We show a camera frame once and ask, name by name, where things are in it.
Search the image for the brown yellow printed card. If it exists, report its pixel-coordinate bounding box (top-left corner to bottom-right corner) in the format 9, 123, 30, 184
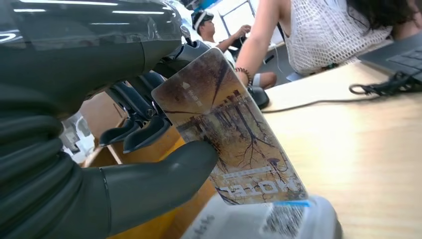
151, 47, 310, 206

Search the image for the cardboard box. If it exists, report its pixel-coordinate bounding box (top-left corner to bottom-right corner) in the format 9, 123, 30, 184
81, 92, 216, 239

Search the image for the person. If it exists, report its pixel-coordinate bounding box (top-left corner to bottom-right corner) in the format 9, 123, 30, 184
191, 9, 278, 90
234, 0, 422, 87

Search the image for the grey card reader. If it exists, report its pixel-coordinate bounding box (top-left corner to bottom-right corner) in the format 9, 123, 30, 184
180, 194, 343, 239

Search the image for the black computer mouse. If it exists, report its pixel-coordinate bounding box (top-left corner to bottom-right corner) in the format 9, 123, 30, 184
247, 85, 270, 110

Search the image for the grey laptop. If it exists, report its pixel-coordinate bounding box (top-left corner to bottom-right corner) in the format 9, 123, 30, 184
357, 31, 422, 83

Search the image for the dark bead bracelet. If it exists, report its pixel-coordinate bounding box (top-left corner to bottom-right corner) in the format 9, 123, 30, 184
234, 67, 253, 87

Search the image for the black mouse cable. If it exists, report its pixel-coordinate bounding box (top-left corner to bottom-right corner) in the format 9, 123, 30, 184
262, 71, 418, 115

